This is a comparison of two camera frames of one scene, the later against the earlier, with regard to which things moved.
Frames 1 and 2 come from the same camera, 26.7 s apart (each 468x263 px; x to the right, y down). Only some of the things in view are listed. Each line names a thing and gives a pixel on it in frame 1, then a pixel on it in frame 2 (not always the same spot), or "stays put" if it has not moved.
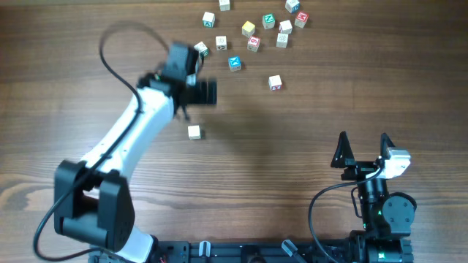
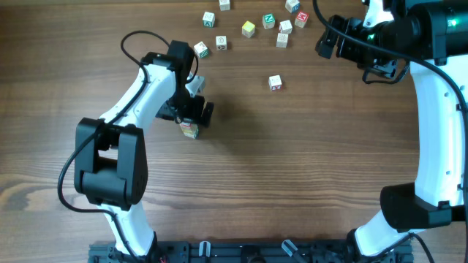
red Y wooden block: x=275 y=82 stays put
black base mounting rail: x=287 y=250 stays put
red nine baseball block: x=253 y=43 -> x=190 y=130
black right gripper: x=360 y=167 -> x=344 y=37
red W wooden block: x=301 y=19 stays put
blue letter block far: x=292 y=6 stays put
